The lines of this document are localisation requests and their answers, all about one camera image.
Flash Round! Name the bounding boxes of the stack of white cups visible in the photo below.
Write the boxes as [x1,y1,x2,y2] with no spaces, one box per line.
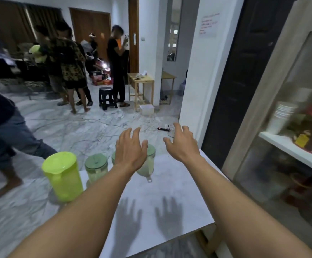
[266,101,299,135]

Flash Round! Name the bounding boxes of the person's left forearm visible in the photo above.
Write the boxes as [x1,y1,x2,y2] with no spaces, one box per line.
[8,165,141,258]

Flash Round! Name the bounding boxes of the wooden table leg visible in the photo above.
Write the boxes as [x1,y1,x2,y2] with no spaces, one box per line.
[195,225,222,256]

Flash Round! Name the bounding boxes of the yellow packet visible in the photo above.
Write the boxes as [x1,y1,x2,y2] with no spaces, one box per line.
[295,134,310,148]

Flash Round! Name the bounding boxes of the person's right hand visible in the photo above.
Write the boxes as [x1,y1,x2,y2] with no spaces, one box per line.
[163,123,201,163]

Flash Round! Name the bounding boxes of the glass-fronted cabinet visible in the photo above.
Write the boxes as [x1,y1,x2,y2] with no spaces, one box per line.
[222,0,312,258]

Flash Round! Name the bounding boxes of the brown curtain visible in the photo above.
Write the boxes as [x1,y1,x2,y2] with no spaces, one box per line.
[0,0,65,52]

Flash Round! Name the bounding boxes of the white box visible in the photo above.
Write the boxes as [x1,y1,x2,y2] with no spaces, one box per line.
[139,104,155,116]

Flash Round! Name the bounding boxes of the person's right forearm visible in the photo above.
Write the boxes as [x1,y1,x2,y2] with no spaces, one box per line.
[184,155,312,258]

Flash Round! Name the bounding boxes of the light wooden side table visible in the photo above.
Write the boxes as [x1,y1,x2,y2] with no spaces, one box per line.
[160,71,177,105]
[127,73,155,112]

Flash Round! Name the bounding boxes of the black plastic stool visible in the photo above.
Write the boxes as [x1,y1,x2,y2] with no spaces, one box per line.
[98,87,118,111]

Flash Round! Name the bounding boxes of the person's left hand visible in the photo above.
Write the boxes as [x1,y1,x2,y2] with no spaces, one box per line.
[115,127,148,174]

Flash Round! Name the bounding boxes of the brown wooden double door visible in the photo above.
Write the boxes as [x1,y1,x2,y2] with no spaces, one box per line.
[69,7,112,62]

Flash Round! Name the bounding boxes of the clear jar with green lid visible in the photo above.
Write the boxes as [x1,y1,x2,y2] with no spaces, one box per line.
[84,153,109,186]
[111,144,121,167]
[136,144,156,183]

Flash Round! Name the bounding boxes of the red boxes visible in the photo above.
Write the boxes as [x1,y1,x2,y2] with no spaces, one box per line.
[90,70,113,86]

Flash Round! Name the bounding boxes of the yellow-green plastic pitcher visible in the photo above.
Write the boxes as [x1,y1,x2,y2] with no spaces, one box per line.
[41,151,84,203]

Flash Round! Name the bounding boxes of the black door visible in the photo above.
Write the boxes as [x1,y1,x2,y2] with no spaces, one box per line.
[201,0,297,170]

